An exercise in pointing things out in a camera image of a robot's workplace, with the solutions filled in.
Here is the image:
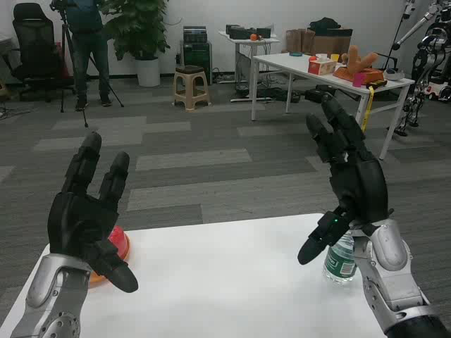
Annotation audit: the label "brown paper bags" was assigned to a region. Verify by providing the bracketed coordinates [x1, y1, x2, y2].
[285, 28, 316, 54]

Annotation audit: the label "white toy car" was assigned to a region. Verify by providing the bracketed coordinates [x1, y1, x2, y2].
[424, 77, 451, 102]

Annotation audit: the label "humanoid robot on stand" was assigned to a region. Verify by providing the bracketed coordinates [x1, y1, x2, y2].
[382, 0, 451, 137]

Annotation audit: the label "black case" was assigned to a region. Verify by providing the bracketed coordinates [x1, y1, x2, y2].
[304, 84, 335, 105]

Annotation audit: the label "person in dark jacket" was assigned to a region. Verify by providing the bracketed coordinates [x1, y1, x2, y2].
[65, 0, 113, 110]

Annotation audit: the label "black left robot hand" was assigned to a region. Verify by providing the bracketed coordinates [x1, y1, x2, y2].
[47, 131, 139, 294]

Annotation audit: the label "orange plate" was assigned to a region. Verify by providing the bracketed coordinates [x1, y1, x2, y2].
[87, 235, 132, 287]

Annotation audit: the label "black equipment box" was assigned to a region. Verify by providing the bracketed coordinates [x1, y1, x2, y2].
[225, 24, 249, 39]

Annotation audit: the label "large green leafy plant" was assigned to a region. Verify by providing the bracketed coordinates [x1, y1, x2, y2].
[101, 0, 171, 61]

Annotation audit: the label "black cabinet with green door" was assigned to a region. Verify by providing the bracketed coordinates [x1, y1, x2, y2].
[179, 25, 214, 85]

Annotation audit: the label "black office chair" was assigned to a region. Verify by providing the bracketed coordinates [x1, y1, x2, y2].
[6, 2, 77, 103]

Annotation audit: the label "long white table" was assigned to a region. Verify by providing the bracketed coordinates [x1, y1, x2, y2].
[252, 52, 416, 160]

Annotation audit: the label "small white desk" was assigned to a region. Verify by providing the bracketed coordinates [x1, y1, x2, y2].
[218, 30, 281, 103]

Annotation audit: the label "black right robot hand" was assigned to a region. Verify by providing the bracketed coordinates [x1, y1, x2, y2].
[297, 92, 395, 265]

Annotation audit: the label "white plant pot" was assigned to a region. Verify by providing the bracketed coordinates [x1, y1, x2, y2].
[135, 57, 162, 87]

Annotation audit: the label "yellow tape measure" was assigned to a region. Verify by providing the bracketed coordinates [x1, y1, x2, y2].
[361, 79, 388, 133]

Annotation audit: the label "clear water bottle green label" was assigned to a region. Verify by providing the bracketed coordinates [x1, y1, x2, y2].
[322, 230, 357, 285]

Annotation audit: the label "black camera tripod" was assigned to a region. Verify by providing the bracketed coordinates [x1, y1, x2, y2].
[49, 0, 125, 128]

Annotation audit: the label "cardboard box with black bag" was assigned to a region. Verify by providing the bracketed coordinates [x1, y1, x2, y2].
[309, 27, 354, 57]

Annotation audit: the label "black bag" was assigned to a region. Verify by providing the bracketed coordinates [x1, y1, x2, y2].
[308, 16, 342, 36]

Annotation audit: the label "brown plush toy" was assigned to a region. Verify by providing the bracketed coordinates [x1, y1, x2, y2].
[340, 44, 378, 71]

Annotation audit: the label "red dome-shaped object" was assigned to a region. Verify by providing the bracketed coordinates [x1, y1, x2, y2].
[107, 226, 129, 261]

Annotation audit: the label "beige plastic stool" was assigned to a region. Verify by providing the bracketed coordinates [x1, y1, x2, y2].
[172, 65, 211, 113]

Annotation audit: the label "red and white tissue box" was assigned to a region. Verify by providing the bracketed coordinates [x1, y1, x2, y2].
[307, 58, 338, 76]

